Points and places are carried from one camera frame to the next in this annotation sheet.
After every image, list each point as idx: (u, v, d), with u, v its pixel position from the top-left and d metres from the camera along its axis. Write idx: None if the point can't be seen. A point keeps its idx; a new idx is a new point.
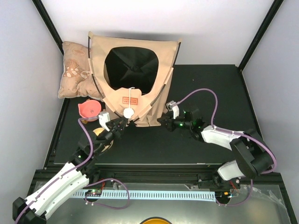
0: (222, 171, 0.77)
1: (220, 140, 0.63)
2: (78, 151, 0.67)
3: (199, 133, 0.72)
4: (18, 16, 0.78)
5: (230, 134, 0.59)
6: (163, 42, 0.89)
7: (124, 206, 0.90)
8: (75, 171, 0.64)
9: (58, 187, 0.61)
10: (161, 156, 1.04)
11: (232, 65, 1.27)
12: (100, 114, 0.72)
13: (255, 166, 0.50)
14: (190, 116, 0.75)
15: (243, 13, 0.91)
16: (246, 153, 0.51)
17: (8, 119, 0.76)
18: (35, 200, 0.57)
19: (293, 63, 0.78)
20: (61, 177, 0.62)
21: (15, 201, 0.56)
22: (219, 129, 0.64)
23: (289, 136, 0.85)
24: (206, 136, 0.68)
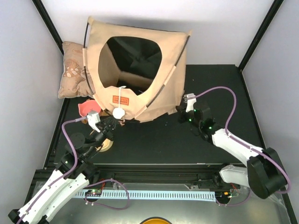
0: (223, 174, 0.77)
1: (233, 150, 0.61)
2: (66, 155, 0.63)
3: (208, 133, 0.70)
4: (18, 16, 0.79)
5: (247, 149, 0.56)
6: (169, 34, 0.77)
7: (124, 206, 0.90)
8: (63, 180, 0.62)
9: (47, 197, 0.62)
10: (161, 156, 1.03)
11: (232, 66, 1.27)
12: (88, 115, 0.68)
13: (267, 187, 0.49)
14: (199, 115, 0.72)
15: (243, 13, 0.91)
16: (263, 173, 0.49)
17: (9, 119, 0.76)
18: (26, 213, 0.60)
19: (293, 62, 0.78)
20: (49, 187, 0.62)
21: (10, 213, 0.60)
22: (233, 138, 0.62)
23: (289, 135, 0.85)
24: (218, 140, 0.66)
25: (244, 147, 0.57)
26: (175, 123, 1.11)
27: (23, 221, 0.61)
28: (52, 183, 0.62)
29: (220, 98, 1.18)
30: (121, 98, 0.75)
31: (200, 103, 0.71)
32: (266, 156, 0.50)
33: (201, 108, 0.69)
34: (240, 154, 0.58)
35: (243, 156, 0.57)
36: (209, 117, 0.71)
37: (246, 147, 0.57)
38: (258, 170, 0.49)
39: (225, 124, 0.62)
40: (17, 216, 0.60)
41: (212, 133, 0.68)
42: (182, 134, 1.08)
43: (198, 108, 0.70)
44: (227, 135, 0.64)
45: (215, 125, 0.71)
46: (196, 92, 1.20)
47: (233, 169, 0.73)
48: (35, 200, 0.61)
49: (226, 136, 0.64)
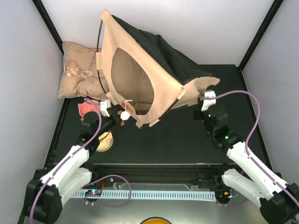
0: (227, 180, 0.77)
1: (252, 173, 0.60)
2: (81, 136, 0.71)
3: (223, 141, 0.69)
4: (18, 15, 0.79)
5: (271, 181, 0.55)
6: (163, 80, 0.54)
7: (121, 204, 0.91)
8: (84, 150, 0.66)
9: (71, 164, 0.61)
10: (160, 156, 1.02)
11: (232, 65, 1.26)
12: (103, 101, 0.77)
13: (283, 220, 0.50)
14: (215, 121, 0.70)
15: (243, 12, 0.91)
16: (283, 211, 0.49)
17: (9, 118, 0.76)
18: (52, 178, 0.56)
19: (293, 62, 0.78)
20: (73, 156, 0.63)
21: (29, 183, 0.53)
22: (254, 161, 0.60)
23: (289, 135, 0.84)
24: (235, 155, 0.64)
25: (267, 177, 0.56)
26: (175, 123, 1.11)
27: (47, 187, 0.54)
28: (75, 150, 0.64)
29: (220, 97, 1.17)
30: (128, 106, 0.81)
31: (216, 109, 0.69)
32: (290, 195, 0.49)
33: (217, 115, 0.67)
34: (261, 183, 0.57)
35: (262, 185, 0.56)
36: (224, 124, 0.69)
37: (269, 178, 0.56)
38: (281, 208, 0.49)
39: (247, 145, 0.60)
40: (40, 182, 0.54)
41: (229, 146, 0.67)
42: (182, 135, 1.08)
43: (215, 115, 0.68)
44: (248, 156, 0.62)
45: (233, 135, 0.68)
46: None
47: (238, 182, 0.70)
48: (59, 167, 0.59)
49: (246, 155, 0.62)
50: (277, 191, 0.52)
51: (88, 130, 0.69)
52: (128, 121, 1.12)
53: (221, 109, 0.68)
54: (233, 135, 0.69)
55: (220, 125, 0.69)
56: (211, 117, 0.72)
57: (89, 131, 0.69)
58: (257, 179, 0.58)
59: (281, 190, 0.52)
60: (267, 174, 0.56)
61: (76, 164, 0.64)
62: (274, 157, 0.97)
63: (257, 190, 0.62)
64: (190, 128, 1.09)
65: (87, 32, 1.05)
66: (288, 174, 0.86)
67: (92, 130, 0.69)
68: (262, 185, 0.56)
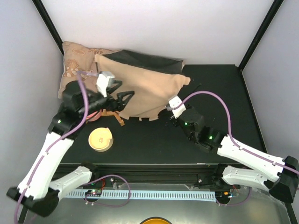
0: (228, 179, 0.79)
1: (250, 162, 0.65)
2: (57, 116, 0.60)
3: (210, 143, 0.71)
4: (18, 14, 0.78)
5: (270, 163, 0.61)
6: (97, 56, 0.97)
7: (120, 204, 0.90)
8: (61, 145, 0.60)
9: (47, 163, 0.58)
10: (161, 156, 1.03)
11: (232, 66, 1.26)
12: (101, 73, 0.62)
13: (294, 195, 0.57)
14: (195, 127, 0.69)
15: (243, 13, 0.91)
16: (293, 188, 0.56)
17: (8, 119, 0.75)
18: (28, 187, 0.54)
19: (293, 62, 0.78)
20: (47, 153, 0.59)
21: (8, 193, 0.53)
22: (247, 150, 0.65)
23: (290, 135, 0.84)
24: (227, 152, 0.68)
25: (265, 161, 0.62)
26: None
27: (25, 197, 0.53)
28: (48, 147, 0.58)
29: (192, 99, 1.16)
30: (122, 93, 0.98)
31: (189, 115, 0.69)
32: (291, 169, 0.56)
33: (195, 120, 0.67)
34: (262, 169, 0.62)
35: (263, 170, 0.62)
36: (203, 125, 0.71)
37: (268, 162, 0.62)
38: (290, 187, 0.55)
39: (232, 140, 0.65)
40: (16, 194, 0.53)
41: (218, 146, 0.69)
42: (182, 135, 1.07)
43: (191, 121, 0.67)
44: (239, 147, 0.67)
45: (216, 133, 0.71)
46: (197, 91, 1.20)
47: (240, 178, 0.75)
48: (32, 175, 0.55)
49: (238, 147, 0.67)
50: (280, 171, 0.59)
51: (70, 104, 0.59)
52: (128, 121, 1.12)
53: (194, 114, 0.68)
54: (216, 133, 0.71)
55: (200, 129, 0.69)
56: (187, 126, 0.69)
57: (72, 105, 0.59)
58: (258, 167, 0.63)
59: (282, 168, 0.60)
60: (264, 159, 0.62)
61: (55, 159, 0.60)
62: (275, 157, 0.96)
63: (258, 176, 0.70)
64: None
65: (87, 32, 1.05)
66: None
67: (75, 103, 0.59)
68: (263, 170, 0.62)
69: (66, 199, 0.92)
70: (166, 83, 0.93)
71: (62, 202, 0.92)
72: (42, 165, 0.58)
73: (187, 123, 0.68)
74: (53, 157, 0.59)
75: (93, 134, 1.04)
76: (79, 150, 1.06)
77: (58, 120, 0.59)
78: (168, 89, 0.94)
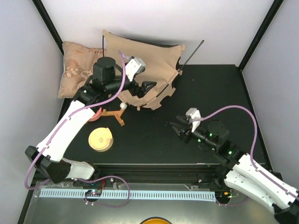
0: (228, 183, 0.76)
1: (263, 185, 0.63)
2: (84, 87, 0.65)
3: (228, 157, 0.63)
4: (18, 14, 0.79)
5: (283, 191, 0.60)
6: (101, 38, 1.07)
7: (120, 205, 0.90)
8: (83, 114, 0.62)
9: (67, 127, 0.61)
10: (161, 156, 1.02)
11: (232, 65, 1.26)
12: (133, 59, 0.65)
13: None
14: (220, 141, 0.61)
15: (243, 12, 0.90)
16: None
17: (8, 119, 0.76)
18: (47, 147, 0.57)
19: (294, 62, 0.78)
20: (69, 118, 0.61)
21: (27, 150, 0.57)
22: (263, 172, 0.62)
23: (290, 135, 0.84)
24: (244, 170, 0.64)
25: (278, 187, 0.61)
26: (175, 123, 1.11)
27: (42, 157, 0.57)
28: (71, 113, 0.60)
29: (188, 105, 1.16)
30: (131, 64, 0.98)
31: (215, 126, 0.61)
32: None
33: (220, 133, 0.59)
34: (274, 194, 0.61)
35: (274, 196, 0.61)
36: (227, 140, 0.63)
37: (282, 189, 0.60)
38: None
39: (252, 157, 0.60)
40: (35, 152, 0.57)
41: (235, 163, 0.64)
42: None
43: (216, 134, 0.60)
44: (256, 168, 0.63)
45: (231, 147, 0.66)
46: (197, 91, 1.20)
47: (241, 183, 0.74)
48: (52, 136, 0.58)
49: (254, 168, 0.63)
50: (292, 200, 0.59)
51: (99, 76, 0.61)
52: (128, 121, 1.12)
53: (220, 126, 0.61)
54: (230, 146, 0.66)
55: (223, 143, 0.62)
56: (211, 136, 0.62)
57: (100, 78, 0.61)
58: (269, 190, 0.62)
59: (294, 198, 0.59)
60: (280, 186, 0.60)
61: (74, 125, 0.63)
62: (275, 157, 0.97)
63: (266, 195, 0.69)
64: None
65: (87, 32, 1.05)
66: (289, 174, 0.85)
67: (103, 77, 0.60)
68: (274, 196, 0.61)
69: (66, 200, 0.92)
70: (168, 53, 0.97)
71: (63, 202, 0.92)
72: (62, 129, 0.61)
73: (212, 134, 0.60)
74: (74, 123, 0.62)
75: (93, 134, 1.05)
76: (79, 151, 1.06)
77: (84, 91, 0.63)
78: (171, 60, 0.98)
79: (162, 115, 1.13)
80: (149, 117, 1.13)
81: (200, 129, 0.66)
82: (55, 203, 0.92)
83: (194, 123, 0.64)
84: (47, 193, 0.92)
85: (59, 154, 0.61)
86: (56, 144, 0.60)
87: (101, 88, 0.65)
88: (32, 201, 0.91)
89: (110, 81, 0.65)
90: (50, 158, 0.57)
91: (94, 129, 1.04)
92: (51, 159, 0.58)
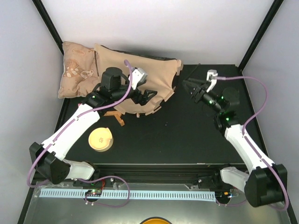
0: (224, 175, 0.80)
1: (243, 151, 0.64)
2: (92, 93, 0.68)
3: (223, 123, 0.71)
4: (18, 14, 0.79)
5: (258, 158, 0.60)
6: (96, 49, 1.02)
7: (120, 205, 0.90)
8: (89, 116, 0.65)
9: (74, 127, 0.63)
10: (161, 156, 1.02)
11: (232, 65, 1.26)
12: (137, 69, 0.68)
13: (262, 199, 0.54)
14: (226, 106, 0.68)
15: (243, 13, 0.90)
16: (261, 185, 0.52)
17: (8, 119, 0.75)
18: (53, 143, 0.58)
19: (293, 62, 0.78)
20: (77, 119, 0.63)
21: (32, 146, 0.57)
22: (247, 140, 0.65)
23: (289, 135, 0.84)
24: (231, 134, 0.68)
25: (255, 155, 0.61)
26: (175, 123, 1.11)
27: (47, 153, 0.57)
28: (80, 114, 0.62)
29: (188, 105, 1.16)
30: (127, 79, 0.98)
31: (231, 94, 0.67)
32: (271, 169, 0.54)
33: (230, 100, 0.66)
34: (248, 158, 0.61)
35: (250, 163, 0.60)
36: (232, 110, 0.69)
37: (257, 156, 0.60)
38: (263, 181, 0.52)
39: (245, 124, 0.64)
40: (40, 148, 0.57)
41: (226, 126, 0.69)
42: (183, 135, 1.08)
43: (227, 99, 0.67)
44: (243, 135, 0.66)
45: (233, 119, 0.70)
46: None
47: (233, 171, 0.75)
48: (59, 134, 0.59)
49: (241, 135, 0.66)
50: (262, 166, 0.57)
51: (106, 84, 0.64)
52: (128, 121, 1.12)
53: (236, 96, 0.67)
54: (233, 118, 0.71)
55: (228, 111, 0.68)
56: (222, 100, 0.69)
57: (107, 86, 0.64)
58: (246, 157, 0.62)
59: (265, 167, 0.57)
60: (256, 153, 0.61)
61: (81, 126, 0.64)
62: (274, 157, 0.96)
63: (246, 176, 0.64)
64: (190, 128, 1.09)
65: (87, 32, 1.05)
66: (288, 174, 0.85)
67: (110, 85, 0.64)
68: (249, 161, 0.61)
69: (66, 200, 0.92)
70: (163, 70, 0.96)
71: (63, 202, 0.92)
72: (68, 129, 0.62)
73: (223, 98, 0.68)
74: (81, 124, 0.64)
75: (93, 135, 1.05)
76: (79, 151, 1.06)
77: (92, 96, 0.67)
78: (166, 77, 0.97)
79: (162, 115, 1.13)
80: (149, 117, 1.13)
81: (212, 94, 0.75)
82: (55, 203, 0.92)
83: (213, 81, 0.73)
84: (47, 193, 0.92)
85: (62, 152, 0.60)
86: (62, 142, 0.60)
87: (107, 95, 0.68)
88: (32, 201, 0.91)
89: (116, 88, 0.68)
90: (54, 155, 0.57)
91: (94, 129, 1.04)
92: (55, 156, 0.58)
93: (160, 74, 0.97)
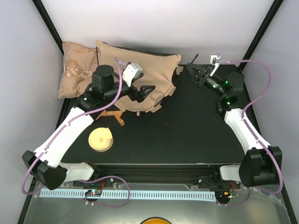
0: (224, 172, 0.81)
1: (240, 134, 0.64)
2: (83, 95, 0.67)
3: (224, 108, 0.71)
4: (18, 14, 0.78)
5: (255, 139, 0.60)
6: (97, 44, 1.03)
7: (120, 205, 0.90)
8: (81, 120, 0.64)
9: (66, 133, 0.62)
10: (161, 156, 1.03)
11: (232, 65, 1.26)
12: (130, 64, 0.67)
13: (254, 179, 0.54)
14: (230, 90, 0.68)
15: (244, 12, 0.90)
16: (255, 167, 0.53)
17: (8, 119, 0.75)
18: (45, 152, 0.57)
19: (293, 62, 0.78)
20: (68, 124, 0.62)
21: (24, 155, 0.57)
22: (246, 122, 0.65)
23: (288, 135, 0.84)
24: (230, 117, 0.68)
25: (252, 136, 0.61)
26: (175, 123, 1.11)
27: (40, 162, 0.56)
28: (71, 119, 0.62)
29: (188, 104, 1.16)
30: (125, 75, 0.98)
31: (236, 78, 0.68)
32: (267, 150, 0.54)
33: (234, 85, 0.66)
34: (245, 140, 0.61)
35: (246, 142, 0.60)
36: (236, 95, 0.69)
37: (254, 137, 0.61)
38: (257, 162, 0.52)
39: (245, 108, 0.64)
40: (33, 157, 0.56)
41: (227, 110, 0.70)
42: (183, 135, 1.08)
43: (231, 84, 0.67)
44: (242, 118, 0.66)
45: (235, 104, 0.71)
46: (197, 92, 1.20)
47: (233, 165, 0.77)
48: (50, 142, 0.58)
49: (240, 118, 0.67)
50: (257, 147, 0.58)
51: (97, 85, 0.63)
52: (128, 121, 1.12)
53: (241, 81, 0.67)
54: (234, 103, 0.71)
55: (231, 95, 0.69)
56: (225, 85, 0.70)
57: (99, 87, 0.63)
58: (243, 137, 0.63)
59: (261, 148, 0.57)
60: (254, 134, 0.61)
61: (74, 131, 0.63)
62: None
63: None
64: (190, 128, 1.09)
65: (87, 32, 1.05)
66: (288, 174, 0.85)
67: (102, 85, 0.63)
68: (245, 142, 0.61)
69: (66, 200, 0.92)
70: (164, 66, 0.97)
71: (63, 202, 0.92)
72: (60, 136, 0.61)
73: (227, 82, 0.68)
74: (73, 129, 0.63)
75: (93, 135, 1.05)
76: (79, 151, 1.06)
77: (84, 99, 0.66)
78: (166, 72, 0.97)
79: (162, 115, 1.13)
80: (149, 117, 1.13)
81: (216, 78, 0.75)
82: (54, 203, 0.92)
83: (216, 65, 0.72)
84: (47, 193, 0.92)
85: (56, 159, 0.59)
86: (54, 150, 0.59)
87: (99, 96, 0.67)
88: (32, 201, 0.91)
89: (108, 88, 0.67)
90: (47, 164, 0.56)
91: (95, 129, 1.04)
92: (48, 164, 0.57)
93: (161, 69, 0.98)
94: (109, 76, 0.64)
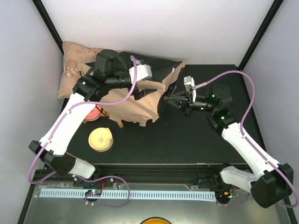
0: (224, 175, 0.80)
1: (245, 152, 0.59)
2: (84, 78, 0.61)
3: (218, 122, 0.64)
4: (18, 14, 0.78)
5: (263, 160, 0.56)
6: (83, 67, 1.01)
7: (120, 205, 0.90)
8: (81, 107, 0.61)
9: (67, 120, 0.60)
10: (161, 157, 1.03)
11: (232, 65, 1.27)
12: (141, 66, 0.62)
13: (270, 201, 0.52)
14: (218, 104, 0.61)
15: (243, 13, 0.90)
16: (270, 191, 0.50)
17: (8, 119, 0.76)
18: (49, 141, 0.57)
19: (293, 63, 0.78)
20: (69, 112, 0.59)
21: (30, 146, 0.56)
22: (249, 140, 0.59)
23: (289, 135, 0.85)
24: (230, 135, 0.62)
25: (259, 157, 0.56)
26: (175, 123, 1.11)
27: (46, 151, 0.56)
28: (71, 107, 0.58)
29: None
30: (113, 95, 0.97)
31: (221, 90, 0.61)
32: (281, 172, 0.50)
33: (222, 97, 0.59)
34: (252, 161, 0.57)
35: (255, 165, 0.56)
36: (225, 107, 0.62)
37: (262, 157, 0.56)
38: (272, 185, 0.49)
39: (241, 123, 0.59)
40: (39, 147, 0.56)
41: (224, 126, 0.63)
42: (182, 135, 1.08)
43: (218, 96, 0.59)
44: (243, 135, 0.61)
45: (228, 116, 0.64)
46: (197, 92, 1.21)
47: (233, 171, 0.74)
48: (53, 131, 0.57)
49: (241, 135, 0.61)
50: (268, 170, 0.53)
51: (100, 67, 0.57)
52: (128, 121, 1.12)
53: (227, 91, 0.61)
54: (228, 115, 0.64)
55: (221, 108, 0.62)
56: (212, 98, 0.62)
57: (101, 70, 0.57)
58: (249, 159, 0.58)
59: (272, 169, 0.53)
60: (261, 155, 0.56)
61: (75, 118, 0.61)
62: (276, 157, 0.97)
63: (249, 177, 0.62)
64: (190, 128, 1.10)
65: (87, 32, 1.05)
66: None
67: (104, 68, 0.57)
68: (254, 165, 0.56)
69: (66, 200, 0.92)
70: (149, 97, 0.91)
71: (63, 202, 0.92)
72: (63, 124, 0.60)
73: (215, 96, 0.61)
74: (74, 115, 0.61)
75: (93, 135, 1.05)
76: (79, 151, 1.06)
77: (83, 82, 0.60)
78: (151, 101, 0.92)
79: (162, 115, 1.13)
80: None
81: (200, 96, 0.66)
82: (55, 203, 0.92)
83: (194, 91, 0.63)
84: (46, 193, 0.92)
85: (62, 148, 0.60)
86: (59, 138, 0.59)
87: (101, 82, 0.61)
88: (32, 201, 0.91)
89: (111, 74, 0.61)
90: (53, 153, 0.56)
91: (95, 129, 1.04)
92: (54, 153, 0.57)
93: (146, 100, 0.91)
94: (113, 60, 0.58)
